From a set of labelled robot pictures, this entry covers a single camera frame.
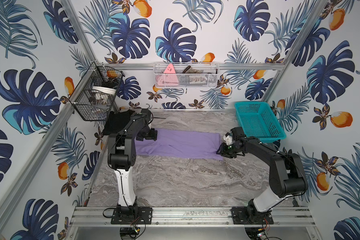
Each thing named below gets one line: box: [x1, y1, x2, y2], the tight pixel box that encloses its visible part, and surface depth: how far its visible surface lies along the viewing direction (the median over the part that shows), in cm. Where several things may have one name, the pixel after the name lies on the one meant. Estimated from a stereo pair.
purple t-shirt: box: [134, 128, 223, 161], surface depth 102 cm
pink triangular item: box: [155, 63, 179, 87], surface depth 92 cm
